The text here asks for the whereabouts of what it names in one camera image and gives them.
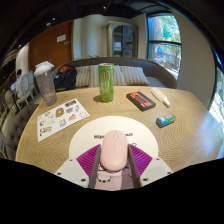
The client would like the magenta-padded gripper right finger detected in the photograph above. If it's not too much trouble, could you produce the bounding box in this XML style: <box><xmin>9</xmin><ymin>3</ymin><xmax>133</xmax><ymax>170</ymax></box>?
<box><xmin>127</xmin><ymin>143</ymin><xmax>175</xmax><ymax>189</ymax></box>

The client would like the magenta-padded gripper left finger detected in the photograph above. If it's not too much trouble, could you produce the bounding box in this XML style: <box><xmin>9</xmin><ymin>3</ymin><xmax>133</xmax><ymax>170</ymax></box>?
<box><xmin>54</xmin><ymin>143</ymin><xmax>102</xmax><ymax>190</ymax></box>

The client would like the pink computer mouse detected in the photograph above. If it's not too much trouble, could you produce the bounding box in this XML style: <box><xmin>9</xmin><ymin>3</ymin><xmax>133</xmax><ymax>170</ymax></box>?
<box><xmin>100</xmin><ymin>129</ymin><xmax>129</xmax><ymax>173</ymax></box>

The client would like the white mouse pad pink hippo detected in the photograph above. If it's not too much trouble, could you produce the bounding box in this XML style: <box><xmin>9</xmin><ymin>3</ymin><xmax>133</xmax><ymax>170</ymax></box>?
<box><xmin>68</xmin><ymin>115</ymin><xmax>160</xmax><ymax>192</ymax></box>

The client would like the green blue gum pack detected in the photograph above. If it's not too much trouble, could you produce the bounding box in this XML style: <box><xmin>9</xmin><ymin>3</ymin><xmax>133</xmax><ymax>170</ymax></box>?
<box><xmin>155</xmin><ymin>113</ymin><xmax>177</xmax><ymax>129</ymax></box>

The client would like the white sticker sheet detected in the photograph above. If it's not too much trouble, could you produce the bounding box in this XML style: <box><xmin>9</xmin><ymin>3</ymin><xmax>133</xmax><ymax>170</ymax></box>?
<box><xmin>36</xmin><ymin>97</ymin><xmax>91</xmax><ymax>143</ymax></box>

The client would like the grey tufted chair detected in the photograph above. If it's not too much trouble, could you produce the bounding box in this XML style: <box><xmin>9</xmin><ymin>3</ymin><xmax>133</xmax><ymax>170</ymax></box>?
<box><xmin>1</xmin><ymin>103</ymin><xmax>40</xmax><ymax>161</ymax></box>

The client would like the black box with orange print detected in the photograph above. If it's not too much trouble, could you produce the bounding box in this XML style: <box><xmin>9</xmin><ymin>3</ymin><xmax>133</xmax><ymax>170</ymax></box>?
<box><xmin>125</xmin><ymin>90</ymin><xmax>157</xmax><ymax>112</ymax></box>

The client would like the white tube with orange label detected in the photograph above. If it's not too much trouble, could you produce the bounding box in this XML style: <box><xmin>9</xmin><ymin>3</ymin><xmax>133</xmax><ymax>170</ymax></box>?
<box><xmin>149</xmin><ymin>87</ymin><xmax>171</xmax><ymax>108</ymax></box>

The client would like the clear plastic cup with lid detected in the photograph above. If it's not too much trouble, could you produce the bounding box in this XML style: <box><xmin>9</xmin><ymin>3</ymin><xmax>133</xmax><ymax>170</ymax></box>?
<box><xmin>33</xmin><ymin>60</ymin><xmax>58</xmax><ymax>107</ymax></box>

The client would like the black backpack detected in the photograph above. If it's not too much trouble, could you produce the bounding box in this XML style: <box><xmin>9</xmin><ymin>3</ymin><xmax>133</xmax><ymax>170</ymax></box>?
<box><xmin>53</xmin><ymin>64</ymin><xmax>78</xmax><ymax>92</ymax></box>

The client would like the green drink can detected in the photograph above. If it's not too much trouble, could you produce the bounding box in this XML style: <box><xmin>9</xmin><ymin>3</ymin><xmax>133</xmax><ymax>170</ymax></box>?
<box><xmin>97</xmin><ymin>62</ymin><xmax>116</xmax><ymax>103</ymax></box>

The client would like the grey curved sofa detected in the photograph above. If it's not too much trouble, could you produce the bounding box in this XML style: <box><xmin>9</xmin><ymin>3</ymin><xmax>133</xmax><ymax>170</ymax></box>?
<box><xmin>53</xmin><ymin>56</ymin><xmax>179</xmax><ymax>92</ymax></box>

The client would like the brown wooden door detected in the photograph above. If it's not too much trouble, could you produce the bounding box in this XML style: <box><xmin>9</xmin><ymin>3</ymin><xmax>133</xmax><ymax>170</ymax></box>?
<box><xmin>28</xmin><ymin>19</ymin><xmax>75</xmax><ymax>78</ymax></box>

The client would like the dark-framed window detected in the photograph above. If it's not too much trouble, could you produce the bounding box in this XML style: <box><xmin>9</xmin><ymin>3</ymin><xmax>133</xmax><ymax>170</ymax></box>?
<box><xmin>147</xmin><ymin>13</ymin><xmax>183</xmax><ymax>81</ymax></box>

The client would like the glass-door cabinet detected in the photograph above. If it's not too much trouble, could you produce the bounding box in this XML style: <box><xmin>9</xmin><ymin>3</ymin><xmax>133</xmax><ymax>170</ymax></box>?
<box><xmin>106</xmin><ymin>20</ymin><xmax>138</xmax><ymax>58</ymax></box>

